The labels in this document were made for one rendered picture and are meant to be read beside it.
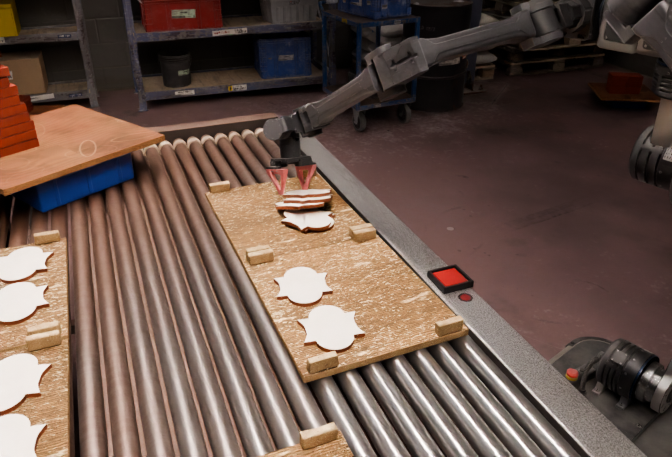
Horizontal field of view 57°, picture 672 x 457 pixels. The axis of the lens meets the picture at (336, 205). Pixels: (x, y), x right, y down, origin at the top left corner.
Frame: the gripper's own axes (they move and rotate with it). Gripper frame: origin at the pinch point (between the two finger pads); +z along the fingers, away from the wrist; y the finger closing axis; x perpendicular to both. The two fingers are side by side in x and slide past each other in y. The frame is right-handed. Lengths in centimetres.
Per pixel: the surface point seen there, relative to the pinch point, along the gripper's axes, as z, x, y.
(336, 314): 20, -41, -33
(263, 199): 2.3, 6.8, -5.2
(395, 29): -96, 203, 368
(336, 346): 23, -46, -40
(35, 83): -64, 417, 132
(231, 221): 6.0, 4.8, -19.3
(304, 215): 5.4, -11.0, -8.0
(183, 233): 7.9, 12.5, -29.2
